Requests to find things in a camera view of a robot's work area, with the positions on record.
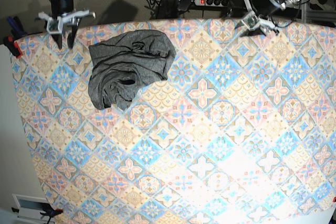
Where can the black clamp lower left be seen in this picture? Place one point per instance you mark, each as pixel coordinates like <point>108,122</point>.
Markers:
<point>50,213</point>

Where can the blue handled clamp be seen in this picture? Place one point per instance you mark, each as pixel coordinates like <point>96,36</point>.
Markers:
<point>17,27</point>

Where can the white floor vent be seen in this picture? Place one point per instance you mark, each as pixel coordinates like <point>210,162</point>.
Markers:
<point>29,208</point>

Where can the patterned tablecloth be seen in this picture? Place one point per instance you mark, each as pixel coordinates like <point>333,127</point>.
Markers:
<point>243,130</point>

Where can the grey t-shirt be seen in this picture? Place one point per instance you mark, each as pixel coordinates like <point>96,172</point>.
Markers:
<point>124,64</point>

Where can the red black clamp upper left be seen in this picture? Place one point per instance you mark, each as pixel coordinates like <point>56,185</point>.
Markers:
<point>12,46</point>

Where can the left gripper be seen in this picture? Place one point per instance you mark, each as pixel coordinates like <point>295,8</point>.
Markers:
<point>254,24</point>

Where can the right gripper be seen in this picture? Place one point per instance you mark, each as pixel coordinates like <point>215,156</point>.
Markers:
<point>63,13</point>

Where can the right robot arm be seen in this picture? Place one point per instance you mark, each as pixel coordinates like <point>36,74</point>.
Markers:
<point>62,16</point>

